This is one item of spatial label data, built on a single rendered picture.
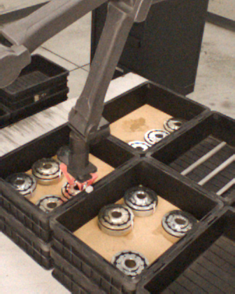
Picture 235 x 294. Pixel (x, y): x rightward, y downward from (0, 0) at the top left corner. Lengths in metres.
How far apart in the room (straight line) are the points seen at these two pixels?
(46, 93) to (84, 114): 1.38
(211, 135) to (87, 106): 0.70
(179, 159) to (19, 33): 0.91
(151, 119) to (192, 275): 0.74
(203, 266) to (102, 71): 0.58
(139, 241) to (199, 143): 0.54
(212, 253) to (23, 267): 0.54
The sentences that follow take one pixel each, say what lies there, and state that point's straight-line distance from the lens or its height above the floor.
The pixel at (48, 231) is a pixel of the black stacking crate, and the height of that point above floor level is 0.87.
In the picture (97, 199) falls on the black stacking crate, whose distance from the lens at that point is 1.45.
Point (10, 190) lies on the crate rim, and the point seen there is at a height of 0.93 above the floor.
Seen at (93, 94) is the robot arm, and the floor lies 1.22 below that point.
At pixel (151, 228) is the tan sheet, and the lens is 1.47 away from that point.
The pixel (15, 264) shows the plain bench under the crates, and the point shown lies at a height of 0.70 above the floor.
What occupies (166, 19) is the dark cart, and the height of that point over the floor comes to 0.77.
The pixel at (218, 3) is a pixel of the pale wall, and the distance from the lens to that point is 5.09.
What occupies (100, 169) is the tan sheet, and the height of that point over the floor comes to 0.83.
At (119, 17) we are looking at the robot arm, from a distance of 1.19.
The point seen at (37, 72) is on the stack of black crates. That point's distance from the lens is 2.95.
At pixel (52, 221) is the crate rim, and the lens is 1.33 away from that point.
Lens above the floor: 1.87
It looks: 33 degrees down
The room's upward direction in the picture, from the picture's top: 2 degrees clockwise
